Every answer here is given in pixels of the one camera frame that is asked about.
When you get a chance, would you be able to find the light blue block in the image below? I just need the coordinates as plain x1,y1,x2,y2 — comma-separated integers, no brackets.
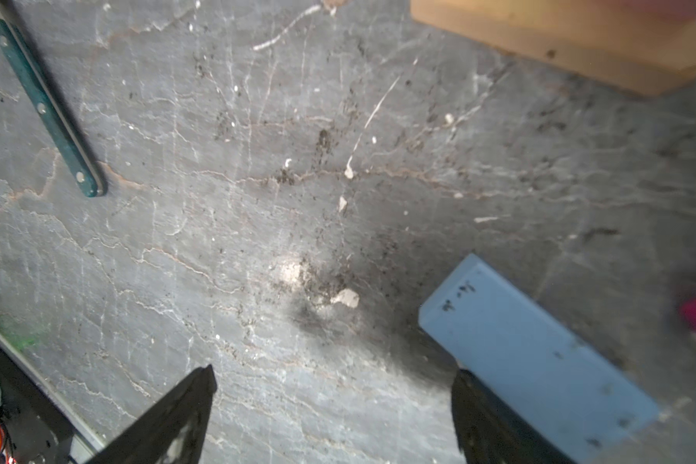
419,255,659,463

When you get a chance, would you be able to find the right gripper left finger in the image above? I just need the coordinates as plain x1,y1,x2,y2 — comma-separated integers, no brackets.
90,365,217,464

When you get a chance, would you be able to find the pink block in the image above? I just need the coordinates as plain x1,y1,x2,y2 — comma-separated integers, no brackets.
614,0,696,20

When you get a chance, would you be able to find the green handled tool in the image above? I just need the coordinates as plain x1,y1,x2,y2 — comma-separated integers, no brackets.
0,17,106,198

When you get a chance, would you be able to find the aluminium mounting rail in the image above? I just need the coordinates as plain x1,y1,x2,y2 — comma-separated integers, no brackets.
0,334,106,463

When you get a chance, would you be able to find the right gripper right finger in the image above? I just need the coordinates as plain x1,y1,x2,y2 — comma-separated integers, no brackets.
450,369,573,464

